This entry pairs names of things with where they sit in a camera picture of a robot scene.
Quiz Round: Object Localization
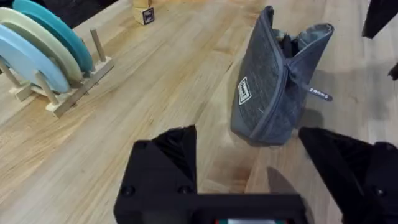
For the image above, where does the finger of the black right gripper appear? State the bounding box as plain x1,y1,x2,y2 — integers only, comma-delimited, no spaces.
387,63,398,82
361,0,398,40

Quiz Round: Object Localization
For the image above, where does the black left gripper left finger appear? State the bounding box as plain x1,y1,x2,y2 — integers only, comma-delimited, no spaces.
114,124,198,205

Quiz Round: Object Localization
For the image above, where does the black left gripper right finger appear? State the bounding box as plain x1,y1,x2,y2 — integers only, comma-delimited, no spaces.
298,126,398,224

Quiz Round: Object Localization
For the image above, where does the grey soft zip bag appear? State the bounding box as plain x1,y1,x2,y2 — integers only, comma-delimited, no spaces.
229,5,335,147

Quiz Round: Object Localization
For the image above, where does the wooden peg plate rack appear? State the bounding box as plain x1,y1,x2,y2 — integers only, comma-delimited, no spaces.
0,27,115,119

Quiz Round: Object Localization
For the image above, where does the wooden block with black label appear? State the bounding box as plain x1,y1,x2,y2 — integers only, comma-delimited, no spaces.
134,6,155,26

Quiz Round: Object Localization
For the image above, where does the plain wooden block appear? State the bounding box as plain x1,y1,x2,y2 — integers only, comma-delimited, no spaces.
132,0,152,9

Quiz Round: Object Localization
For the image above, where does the teal plate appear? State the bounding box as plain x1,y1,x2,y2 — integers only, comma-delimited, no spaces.
12,0,95,73

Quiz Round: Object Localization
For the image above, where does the cream plate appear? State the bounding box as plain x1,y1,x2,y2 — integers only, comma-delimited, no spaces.
0,7,83,83

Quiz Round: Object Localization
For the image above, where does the light blue plate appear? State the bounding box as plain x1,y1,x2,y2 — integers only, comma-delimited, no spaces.
0,24,72,94

